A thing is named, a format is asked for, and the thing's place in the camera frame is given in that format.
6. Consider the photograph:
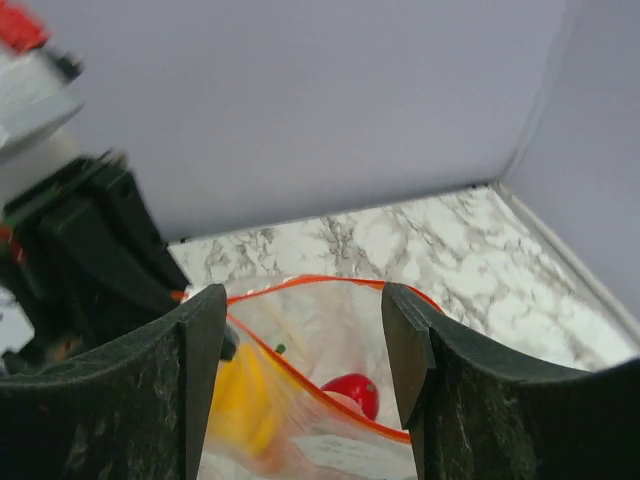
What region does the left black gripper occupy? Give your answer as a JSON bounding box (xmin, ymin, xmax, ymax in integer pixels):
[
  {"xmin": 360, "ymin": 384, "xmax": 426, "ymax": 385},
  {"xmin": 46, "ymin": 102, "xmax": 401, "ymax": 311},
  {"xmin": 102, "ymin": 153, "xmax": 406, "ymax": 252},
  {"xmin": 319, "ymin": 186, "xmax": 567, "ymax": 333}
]
[{"xmin": 1, "ymin": 151, "xmax": 189, "ymax": 375}]

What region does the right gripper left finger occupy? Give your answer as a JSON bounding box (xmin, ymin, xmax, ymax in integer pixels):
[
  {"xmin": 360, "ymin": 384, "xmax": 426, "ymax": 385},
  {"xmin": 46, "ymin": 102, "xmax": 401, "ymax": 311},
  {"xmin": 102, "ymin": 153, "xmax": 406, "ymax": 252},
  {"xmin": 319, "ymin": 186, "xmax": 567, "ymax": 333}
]
[{"xmin": 1, "ymin": 285, "xmax": 227, "ymax": 479}]

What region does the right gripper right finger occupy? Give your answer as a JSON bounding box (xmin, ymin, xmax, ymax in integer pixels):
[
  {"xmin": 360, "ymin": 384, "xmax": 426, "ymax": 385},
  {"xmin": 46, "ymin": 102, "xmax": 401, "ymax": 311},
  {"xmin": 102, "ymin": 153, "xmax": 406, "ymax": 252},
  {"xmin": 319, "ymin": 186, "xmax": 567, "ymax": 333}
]
[{"xmin": 381, "ymin": 283, "xmax": 639, "ymax": 479}]

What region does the yellow orange fruit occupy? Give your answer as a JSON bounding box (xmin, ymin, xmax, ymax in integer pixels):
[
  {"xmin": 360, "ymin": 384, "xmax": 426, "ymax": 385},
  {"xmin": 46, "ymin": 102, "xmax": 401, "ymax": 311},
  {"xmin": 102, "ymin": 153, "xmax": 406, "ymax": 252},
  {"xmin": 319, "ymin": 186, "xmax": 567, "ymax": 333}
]
[{"xmin": 206, "ymin": 342, "xmax": 301, "ymax": 458}]

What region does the clear bag orange zipper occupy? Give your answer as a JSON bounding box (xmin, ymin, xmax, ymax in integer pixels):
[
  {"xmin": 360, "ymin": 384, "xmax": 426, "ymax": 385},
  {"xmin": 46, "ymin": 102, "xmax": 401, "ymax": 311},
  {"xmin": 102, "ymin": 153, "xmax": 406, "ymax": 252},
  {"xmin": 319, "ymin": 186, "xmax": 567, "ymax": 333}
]
[{"xmin": 199, "ymin": 275, "xmax": 417, "ymax": 479}]

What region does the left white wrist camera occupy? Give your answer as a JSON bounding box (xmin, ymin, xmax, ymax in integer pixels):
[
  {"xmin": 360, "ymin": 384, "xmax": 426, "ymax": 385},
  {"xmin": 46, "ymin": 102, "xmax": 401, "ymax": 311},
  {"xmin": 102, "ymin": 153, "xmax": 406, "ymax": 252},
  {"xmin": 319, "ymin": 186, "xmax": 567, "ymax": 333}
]
[{"xmin": 0, "ymin": 0, "xmax": 86, "ymax": 211}]

